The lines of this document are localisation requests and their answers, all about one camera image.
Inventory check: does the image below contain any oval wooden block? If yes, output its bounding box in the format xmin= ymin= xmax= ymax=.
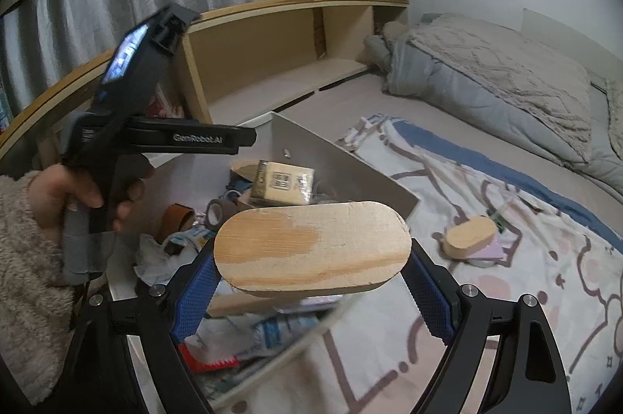
xmin=442 ymin=216 xmax=497 ymax=259
xmin=213 ymin=201 xmax=412 ymax=297

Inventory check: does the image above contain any purple paper envelope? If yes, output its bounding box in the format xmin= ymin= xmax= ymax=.
xmin=469 ymin=232 xmax=505 ymax=261

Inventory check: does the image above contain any green clothespin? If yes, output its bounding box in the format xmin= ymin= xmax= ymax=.
xmin=488 ymin=212 xmax=506 ymax=234

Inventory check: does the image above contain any yellow tissue pack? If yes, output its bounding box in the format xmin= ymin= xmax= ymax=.
xmin=250 ymin=160 xmax=315 ymax=205

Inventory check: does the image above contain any person's left hand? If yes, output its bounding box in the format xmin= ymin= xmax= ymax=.
xmin=26 ymin=164 xmax=145 ymax=244

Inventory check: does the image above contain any white shoe box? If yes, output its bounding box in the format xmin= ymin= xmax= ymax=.
xmin=103 ymin=111 xmax=422 ymax=410

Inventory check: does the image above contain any cartoon bear blanket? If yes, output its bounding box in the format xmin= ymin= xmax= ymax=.
xmin=227 ymin=119 xmax=622 ymax=413

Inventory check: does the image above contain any brown tape roll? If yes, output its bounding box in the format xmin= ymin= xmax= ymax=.
xmin=204 ymin=199 xmax=239 ymax=232

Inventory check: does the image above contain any wooden bedside shelf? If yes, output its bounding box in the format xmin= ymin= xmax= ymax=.
xmin=1 ymin=0 xmax=409 ymax=176

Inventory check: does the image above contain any fuzzy beige left sleeve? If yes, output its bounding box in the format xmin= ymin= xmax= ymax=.
xmin=0 ymin=172 xmax=73 ymax=405

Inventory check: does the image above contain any grey quilted duvet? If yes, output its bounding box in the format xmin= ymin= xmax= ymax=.
xmin=364 ymin=14 xmax=622 ymax=198

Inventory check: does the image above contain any white headboard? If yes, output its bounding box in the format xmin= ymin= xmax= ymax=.
xmin=522 ymin=8 xmax=622 ymax=80

